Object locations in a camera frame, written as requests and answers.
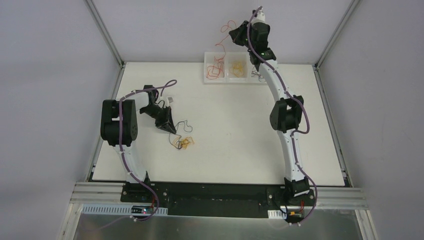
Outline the coloured wire bundle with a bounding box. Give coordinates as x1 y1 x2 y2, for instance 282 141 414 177
168 119 196 151

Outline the yellow wire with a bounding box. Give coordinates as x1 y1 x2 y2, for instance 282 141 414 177
230 60 248 78

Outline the grey black wire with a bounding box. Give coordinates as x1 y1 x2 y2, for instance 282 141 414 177
251 66 266 83

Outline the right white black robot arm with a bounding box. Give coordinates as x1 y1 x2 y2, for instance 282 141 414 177
229 20 311 205

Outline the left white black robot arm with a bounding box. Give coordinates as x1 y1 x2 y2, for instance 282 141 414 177
100 85 177 203

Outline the white three-compartment tray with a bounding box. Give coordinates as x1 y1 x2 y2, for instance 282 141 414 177
203 52 266 85

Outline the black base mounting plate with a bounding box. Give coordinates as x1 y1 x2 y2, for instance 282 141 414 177
120 181 317 219

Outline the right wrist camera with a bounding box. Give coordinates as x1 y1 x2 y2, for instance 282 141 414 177
252 10 266 24

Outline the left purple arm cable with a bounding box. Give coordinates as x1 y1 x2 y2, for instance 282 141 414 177
117 79 178 222

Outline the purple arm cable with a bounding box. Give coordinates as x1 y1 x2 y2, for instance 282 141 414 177
246 5 319 226
117 79 178 222

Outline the aluminium frame rail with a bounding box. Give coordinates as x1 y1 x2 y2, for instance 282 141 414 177
70 182 369 210

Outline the left white slotted cable duct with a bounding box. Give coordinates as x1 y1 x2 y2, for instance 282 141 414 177
81 203 156 217

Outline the white slotted cable duct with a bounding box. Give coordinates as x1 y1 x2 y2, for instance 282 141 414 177
267 209 287 220
81 203 156 217

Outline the right white slotted cable duct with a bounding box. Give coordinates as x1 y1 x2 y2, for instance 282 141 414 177
267 209 287 220

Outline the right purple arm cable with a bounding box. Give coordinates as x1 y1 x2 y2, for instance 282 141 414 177
246 5 319 226

